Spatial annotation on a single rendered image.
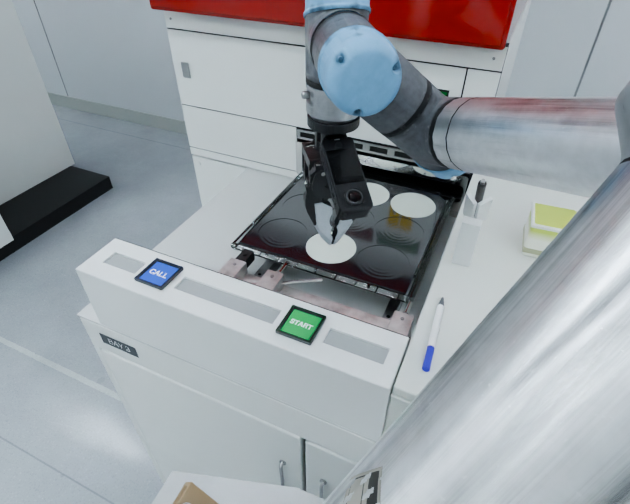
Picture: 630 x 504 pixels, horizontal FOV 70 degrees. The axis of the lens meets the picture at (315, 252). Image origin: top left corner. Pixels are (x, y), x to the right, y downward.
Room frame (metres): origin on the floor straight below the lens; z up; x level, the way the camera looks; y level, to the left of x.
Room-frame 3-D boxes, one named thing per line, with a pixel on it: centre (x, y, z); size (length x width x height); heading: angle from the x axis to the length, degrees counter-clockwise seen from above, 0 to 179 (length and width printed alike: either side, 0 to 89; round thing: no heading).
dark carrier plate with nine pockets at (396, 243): (0.79, -0.08, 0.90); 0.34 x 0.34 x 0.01; 65
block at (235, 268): (0.60, 0.16, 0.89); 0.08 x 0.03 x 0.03; 155
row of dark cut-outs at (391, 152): (0.99, -0.15, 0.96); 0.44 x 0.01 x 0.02; 65
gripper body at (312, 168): (0.59, -0.02, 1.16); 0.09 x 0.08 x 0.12; 12
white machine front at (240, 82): (1.07, 0.00, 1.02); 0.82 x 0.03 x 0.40; 65
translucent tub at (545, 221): (0.60, -0.40, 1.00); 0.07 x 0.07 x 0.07; 69
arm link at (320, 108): (0.58, -0.02, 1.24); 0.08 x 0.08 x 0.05
